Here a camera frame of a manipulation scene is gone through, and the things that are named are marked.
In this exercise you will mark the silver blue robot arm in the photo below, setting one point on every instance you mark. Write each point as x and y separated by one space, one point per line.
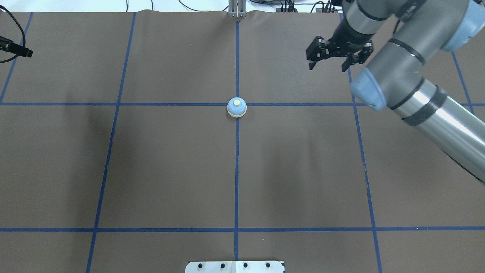
393 77

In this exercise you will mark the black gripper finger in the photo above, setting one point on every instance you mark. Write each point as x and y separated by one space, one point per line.
8 45

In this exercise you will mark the aluminium frame post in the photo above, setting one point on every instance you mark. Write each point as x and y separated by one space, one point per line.
237 9

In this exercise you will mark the blue bell with cream button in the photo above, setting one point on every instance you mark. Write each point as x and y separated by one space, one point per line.
236 107

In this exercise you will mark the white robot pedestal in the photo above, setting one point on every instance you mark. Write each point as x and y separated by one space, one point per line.
251 266

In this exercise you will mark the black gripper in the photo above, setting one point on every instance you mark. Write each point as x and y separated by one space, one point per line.
348 39

